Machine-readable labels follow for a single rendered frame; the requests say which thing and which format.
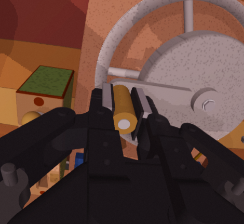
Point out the tan box with green top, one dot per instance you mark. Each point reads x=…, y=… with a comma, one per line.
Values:
x=45, y=80

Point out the grey hex bolt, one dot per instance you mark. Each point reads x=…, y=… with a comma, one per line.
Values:
x=208, y=105

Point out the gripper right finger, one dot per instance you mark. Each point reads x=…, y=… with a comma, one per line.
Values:
x=171, y=151

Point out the grey spoked flywheel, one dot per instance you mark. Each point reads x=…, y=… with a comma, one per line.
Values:
x=200, y=65

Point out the thin yellow rod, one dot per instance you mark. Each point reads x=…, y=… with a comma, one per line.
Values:
x=197, y=156

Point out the yellow ball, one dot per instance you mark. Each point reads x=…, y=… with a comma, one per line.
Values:
x=29, y=117

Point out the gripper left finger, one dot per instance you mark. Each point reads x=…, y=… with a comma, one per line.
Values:
x=99, y=132

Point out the blue block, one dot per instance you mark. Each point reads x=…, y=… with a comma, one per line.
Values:
x=78, y=160

